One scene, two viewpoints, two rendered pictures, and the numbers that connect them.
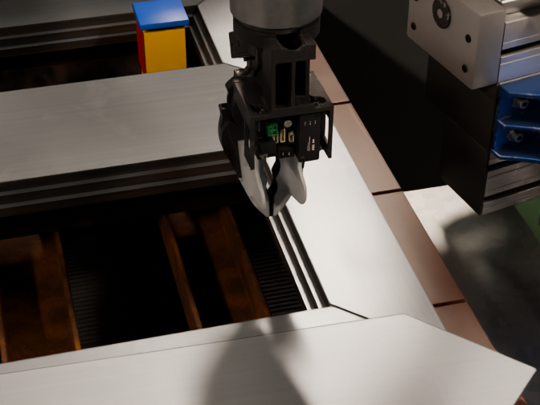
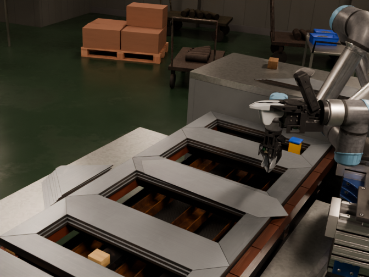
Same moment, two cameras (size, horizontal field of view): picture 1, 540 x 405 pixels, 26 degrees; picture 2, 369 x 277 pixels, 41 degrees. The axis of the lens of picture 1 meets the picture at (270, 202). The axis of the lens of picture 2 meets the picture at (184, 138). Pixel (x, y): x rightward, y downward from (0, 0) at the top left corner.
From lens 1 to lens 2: 1.38 m
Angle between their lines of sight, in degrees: 40
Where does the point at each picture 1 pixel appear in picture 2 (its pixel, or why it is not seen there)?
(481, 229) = not seen: hidden behind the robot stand
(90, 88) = not seen: hidden behind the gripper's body
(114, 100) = not seen: hidden behind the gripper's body
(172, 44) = (295, 148)
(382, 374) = (261, 202)
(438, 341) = (277, 204)
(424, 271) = (294, 199)
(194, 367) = (233, 186)
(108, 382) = (218, 181)
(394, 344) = (269, 200)
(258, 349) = (246, 189)
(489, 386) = (276, 212)
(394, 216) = (301, 190)
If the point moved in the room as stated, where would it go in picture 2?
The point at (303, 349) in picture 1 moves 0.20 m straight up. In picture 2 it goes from (253, 193) to (258, 151)
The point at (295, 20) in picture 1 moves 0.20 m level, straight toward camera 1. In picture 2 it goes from (272, 129) to (240, 141)
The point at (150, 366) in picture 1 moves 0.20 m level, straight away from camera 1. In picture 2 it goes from (227, 183) to (250, 167)
